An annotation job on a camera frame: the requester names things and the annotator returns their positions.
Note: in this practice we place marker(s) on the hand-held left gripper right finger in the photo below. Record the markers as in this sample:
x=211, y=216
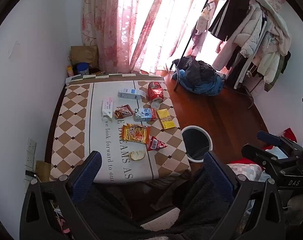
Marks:
x=217, y=175

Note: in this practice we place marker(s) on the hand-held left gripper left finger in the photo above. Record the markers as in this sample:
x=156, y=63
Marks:
x=87, y=175

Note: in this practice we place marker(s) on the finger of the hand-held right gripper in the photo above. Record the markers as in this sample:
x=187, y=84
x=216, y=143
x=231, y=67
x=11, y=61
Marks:
x=254, y=151
x=264, y=135

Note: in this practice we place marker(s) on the white round trash bin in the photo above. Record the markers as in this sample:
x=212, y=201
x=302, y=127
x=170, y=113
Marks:
x=195, y=142

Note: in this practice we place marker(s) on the red snack packet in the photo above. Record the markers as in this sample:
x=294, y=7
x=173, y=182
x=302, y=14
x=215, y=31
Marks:
x=155, y=143

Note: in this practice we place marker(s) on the brown snack wrapper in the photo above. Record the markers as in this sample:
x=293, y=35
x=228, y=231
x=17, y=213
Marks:
x=122, y=111

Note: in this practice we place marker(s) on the yellow snack box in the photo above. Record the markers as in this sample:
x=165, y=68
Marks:
x=165, y=120

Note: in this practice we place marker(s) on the blue and white milk carton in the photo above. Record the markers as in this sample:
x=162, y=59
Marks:
x=144, y=114

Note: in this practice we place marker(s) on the dented red soda can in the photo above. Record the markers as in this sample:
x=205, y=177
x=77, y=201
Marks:
x=155, y=91

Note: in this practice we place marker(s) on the person's right forearm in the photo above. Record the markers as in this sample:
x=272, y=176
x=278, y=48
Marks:
x=300, y=208

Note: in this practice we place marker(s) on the red cloth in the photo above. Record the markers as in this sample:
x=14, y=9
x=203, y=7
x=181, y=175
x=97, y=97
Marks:
x=239, y=160

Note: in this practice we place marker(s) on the pale checkered blanket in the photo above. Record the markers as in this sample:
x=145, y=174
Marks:
x=244, y=172

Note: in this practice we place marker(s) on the brown cardboard piece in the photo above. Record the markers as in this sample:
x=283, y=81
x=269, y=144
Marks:
x=42, y=171

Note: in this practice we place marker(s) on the clear round plastic lid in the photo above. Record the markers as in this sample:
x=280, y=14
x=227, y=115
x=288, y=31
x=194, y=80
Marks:
x=137, y=155

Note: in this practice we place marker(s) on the checkered tablecloth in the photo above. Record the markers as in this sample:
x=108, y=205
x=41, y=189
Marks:
x=74, y=120

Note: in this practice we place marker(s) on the orange snack bag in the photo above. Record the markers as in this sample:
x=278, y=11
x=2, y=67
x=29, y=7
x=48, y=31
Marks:
x=135, y=133

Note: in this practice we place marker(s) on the white and pink packet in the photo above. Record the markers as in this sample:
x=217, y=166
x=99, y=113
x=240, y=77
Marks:
x=107, y=107

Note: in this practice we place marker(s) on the blue jacket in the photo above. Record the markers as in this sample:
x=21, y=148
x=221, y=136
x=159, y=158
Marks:
x=206, y=86

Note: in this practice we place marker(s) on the cream coat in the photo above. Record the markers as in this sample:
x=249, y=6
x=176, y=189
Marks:
x=272, y=57

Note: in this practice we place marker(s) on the pink fluffy garment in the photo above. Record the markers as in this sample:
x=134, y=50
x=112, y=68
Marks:
x=222, y=55

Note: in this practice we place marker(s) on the white and blue carton box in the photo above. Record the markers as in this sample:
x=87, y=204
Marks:
x=129, y=94

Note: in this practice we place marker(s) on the clear plastic cup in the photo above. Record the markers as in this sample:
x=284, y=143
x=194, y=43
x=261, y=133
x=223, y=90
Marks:
x=156, y=103

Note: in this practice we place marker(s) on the black jacket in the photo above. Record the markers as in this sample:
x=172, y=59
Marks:
x=196, y=68

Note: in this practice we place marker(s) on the yellow bottle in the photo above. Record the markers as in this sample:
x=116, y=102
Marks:
x=70, y=71

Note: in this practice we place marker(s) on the white puffer jacket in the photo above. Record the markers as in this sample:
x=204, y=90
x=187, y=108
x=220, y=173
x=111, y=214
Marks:
x=251, y=30

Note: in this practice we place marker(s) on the blue-lidded can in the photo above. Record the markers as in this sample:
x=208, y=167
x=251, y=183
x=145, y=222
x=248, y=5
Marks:
x=82, y=68

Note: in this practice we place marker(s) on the brown paper bag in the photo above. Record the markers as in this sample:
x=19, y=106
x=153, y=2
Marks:
x=84, y=53

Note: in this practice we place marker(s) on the black metal clothes rack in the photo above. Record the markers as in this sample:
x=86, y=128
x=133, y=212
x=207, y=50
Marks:
x=191, y=37

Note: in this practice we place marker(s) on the black white-striped garment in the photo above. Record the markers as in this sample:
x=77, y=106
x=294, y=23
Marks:
x=231, y=12

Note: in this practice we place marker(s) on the pink floral curtain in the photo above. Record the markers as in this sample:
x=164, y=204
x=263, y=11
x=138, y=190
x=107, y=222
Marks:
x=111, y=17

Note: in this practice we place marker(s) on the white wall socket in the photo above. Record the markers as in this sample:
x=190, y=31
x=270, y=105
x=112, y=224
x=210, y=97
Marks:
x=31, y=145
x=29, y=158

